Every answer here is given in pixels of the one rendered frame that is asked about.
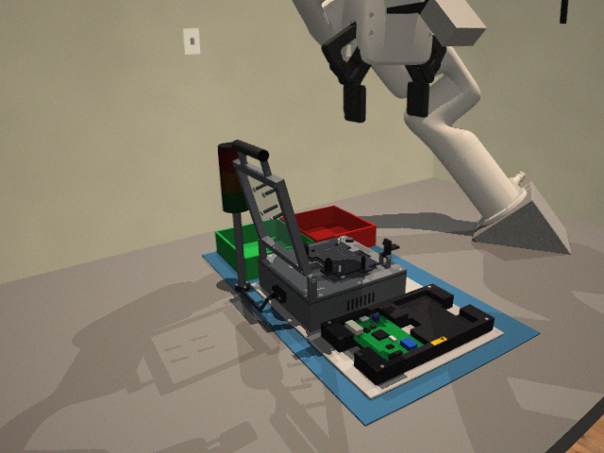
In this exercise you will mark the green bin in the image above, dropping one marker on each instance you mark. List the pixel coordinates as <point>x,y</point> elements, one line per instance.
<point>226,248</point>

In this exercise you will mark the green circuit board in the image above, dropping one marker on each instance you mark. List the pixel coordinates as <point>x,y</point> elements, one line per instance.
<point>383,336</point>

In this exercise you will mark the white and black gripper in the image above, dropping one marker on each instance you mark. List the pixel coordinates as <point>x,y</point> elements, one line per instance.
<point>395,39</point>

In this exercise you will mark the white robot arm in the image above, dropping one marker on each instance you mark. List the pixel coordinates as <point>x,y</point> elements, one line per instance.
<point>453,23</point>

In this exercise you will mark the red bin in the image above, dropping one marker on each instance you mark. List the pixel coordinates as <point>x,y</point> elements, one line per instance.
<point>331,222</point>

